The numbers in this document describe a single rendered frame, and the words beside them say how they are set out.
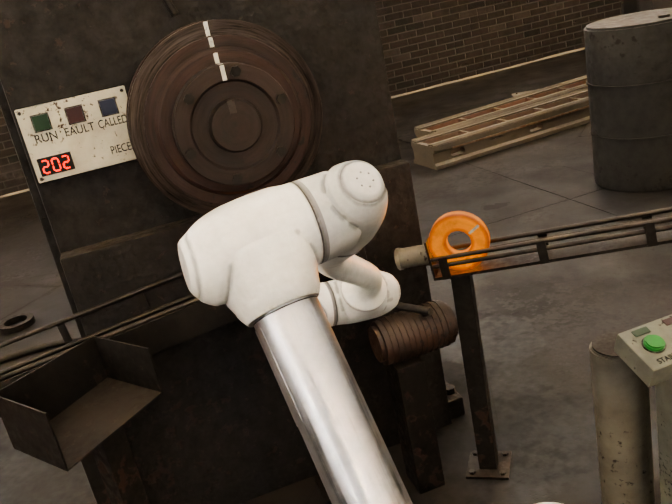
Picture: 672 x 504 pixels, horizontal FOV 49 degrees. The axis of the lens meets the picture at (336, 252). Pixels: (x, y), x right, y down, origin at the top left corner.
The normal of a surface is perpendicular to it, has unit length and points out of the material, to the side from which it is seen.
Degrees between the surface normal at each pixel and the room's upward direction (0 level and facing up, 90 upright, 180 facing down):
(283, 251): 63
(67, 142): 90
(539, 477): 0
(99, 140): 90
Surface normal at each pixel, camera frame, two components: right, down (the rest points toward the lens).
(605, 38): -0.83, 0.34
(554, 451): -0.19, -0.92
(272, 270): 0.25, -0.24
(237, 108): 0.32, 0.28
